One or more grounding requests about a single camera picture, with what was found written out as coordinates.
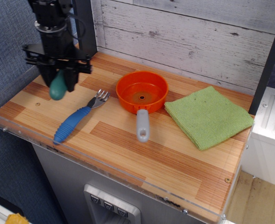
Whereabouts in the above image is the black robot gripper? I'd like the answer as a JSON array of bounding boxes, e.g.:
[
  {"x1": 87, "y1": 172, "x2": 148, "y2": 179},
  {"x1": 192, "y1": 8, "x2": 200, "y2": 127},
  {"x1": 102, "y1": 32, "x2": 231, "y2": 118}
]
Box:
[{"x1": 22, "y1": 25, "x2": 92, "y2": 92}]

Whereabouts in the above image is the green toy cucumber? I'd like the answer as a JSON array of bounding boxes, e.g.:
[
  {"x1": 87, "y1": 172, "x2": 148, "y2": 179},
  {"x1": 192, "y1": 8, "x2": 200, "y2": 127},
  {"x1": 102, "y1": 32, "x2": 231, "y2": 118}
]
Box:
[{"x1": 49, "y1": 70, "x2": 68, "y2": 101}]

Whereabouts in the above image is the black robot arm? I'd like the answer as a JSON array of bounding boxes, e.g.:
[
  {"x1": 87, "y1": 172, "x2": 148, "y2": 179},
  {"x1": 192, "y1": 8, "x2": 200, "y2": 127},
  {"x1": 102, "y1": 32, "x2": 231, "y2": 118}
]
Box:
[{"x1": 22, "y1": 0, "x2": 91, "y2": 92}]

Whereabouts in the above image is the grey cabinet with button panel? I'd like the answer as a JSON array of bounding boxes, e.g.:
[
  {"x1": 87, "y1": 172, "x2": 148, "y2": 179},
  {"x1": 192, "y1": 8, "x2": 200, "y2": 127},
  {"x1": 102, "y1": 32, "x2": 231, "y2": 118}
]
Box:
[{"x1": 33, "y1": 145, "x2": 201, "y2": 224}]

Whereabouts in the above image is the clear acrylic table guard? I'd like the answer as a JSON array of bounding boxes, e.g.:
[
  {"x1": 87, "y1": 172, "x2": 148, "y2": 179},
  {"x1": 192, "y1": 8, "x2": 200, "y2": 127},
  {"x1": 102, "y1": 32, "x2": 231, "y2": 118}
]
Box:
[{"x1": 0, "y1": 53, "x2": 250, "y2": 224}]

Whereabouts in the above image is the yellow and black object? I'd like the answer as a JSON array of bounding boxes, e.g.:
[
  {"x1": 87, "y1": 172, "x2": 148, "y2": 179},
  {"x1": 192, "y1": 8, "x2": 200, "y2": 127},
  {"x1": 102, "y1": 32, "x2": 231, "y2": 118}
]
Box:
[{"x1": 5, "y1": 213, "x2": 30, "y2": 224}]

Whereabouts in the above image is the green microfibre cloth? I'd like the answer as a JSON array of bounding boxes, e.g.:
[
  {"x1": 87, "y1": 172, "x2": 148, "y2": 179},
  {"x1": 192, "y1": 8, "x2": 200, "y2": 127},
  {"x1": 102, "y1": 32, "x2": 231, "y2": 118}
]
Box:
[{"x1": 164, "y1": 86, "x2": 254, "y2": 150}]

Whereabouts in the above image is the white ribbed box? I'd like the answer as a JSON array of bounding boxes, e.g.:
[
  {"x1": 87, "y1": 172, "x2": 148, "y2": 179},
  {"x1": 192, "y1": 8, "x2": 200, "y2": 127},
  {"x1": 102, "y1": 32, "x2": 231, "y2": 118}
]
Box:
[{"x1": 241, "y1": 87, "x2": 275, "y2": 185}]

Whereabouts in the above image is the blue handled metal fork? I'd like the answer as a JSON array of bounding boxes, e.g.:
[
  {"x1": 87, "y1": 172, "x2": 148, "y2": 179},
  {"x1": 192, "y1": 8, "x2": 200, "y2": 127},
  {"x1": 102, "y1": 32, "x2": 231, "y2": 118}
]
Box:
[{"x1": 53, "y1": 89, "x2": 110, "y2": 145}]

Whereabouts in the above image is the black left frame post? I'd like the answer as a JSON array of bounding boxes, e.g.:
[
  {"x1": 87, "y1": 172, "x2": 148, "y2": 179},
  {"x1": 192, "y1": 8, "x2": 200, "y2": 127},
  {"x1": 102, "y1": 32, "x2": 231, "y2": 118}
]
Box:
[{"x1": 72, "y1": 0, "x2": 97, "y2": 58}]

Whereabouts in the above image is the black frame post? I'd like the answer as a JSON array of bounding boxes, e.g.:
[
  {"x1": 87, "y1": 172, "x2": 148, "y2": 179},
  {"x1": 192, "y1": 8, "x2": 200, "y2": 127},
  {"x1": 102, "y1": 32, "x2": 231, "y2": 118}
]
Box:
[
  {"x1": 72, "y1": 0, "x2": 97, "y2": 58},
  {"x1": 248, "y1": 38, "x2": 275, "y2": 116}
]

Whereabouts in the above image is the orange pot grey handle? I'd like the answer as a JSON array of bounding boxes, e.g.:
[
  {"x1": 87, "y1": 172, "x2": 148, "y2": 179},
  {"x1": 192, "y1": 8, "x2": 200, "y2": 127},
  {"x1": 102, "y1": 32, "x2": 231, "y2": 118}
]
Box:
[{"x1": 116, "y1": 71, "x2": 169, "y2": 142}]

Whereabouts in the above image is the black right frame post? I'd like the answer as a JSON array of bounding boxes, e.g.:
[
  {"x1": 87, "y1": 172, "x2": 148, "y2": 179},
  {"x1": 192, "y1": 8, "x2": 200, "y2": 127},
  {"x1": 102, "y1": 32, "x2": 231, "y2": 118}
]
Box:
[{"x1": 248, "y1": 38, "x2": 275, "y2": 116}]

